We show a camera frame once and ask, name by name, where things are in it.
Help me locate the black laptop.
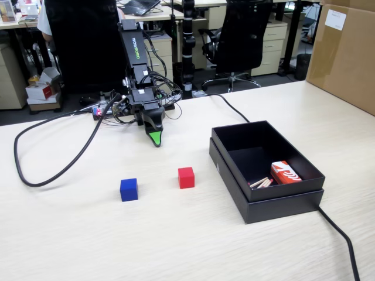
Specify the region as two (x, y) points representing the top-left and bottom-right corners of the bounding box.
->
(120, 0), (162, 16)

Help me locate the white box with red side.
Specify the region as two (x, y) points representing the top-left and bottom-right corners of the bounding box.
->
(25, 81), (58, 101)

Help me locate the white shipping label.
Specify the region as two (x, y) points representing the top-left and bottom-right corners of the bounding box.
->
(325, 9), (347, 30)

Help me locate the black cardboard box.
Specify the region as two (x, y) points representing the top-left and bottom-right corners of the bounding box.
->
(211, 119), (326, 203)

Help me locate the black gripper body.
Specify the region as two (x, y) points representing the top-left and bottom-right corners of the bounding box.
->
(130, 87), (162, 115)

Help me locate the flat brown carton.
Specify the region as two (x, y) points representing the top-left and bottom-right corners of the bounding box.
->
(27, 95), (64, 114)

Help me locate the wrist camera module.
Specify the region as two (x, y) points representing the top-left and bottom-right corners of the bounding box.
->
(110, 95), (132, 116)

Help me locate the open white carton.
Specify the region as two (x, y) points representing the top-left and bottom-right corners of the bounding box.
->
(39, 66), (62, 86)

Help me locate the controller board with LEDs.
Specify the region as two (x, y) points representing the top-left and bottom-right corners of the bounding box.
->
(91, 105), (107, 121)

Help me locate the black open box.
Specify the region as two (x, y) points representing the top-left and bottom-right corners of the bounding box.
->
(209, 137), (325, 225)

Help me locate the red cube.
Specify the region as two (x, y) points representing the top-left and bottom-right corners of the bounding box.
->
(178, 167), (196, 190)

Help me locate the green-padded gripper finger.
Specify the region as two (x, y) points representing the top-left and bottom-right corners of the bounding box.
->
(142, 124), (163, 148)

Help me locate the person in white shirt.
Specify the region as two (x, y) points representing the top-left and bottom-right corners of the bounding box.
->
(37, 0), (54, 44)

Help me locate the framed picture card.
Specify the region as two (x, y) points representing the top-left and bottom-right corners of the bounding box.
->
(0, 0), (17, 24)

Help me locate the black pole with white rings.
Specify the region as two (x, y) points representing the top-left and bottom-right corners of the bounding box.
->
(180, 0), (196, 99)

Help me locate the large brown cardboard box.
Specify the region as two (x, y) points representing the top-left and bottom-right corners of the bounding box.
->
(304, 0), (375, 116)

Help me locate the thin black stand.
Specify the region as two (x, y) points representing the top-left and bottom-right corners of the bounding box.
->
(169, 0), (178, 64)

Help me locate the thick black looped cable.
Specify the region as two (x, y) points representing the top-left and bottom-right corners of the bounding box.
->
(13, 92), (122, 188)

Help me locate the blue cube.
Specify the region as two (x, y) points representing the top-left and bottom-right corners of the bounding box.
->
(120, 178), (138, 203)

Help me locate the black mesh office chair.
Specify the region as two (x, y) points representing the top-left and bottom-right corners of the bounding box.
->
(198, 0), (273, 93)

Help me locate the white apple device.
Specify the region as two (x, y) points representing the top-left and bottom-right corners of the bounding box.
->
(21, 4), (39, 20)

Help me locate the black trash bin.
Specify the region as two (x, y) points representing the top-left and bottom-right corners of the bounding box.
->
(294, 53), (312, 81)

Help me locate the orange white matchbox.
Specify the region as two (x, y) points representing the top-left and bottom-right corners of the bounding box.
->
(270, 160), (302, 185)

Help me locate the black high-back office chair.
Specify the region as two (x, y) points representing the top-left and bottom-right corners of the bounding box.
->
(48, 0), (129, 95)

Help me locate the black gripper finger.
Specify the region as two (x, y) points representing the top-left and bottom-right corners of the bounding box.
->
(142, 106), (166, 134)

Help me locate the beige office desk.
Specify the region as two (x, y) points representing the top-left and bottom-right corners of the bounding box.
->
(0, 5), (185, 30)

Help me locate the thick black long cable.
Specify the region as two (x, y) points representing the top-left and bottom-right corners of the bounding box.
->
(202, 93), (360, 281)

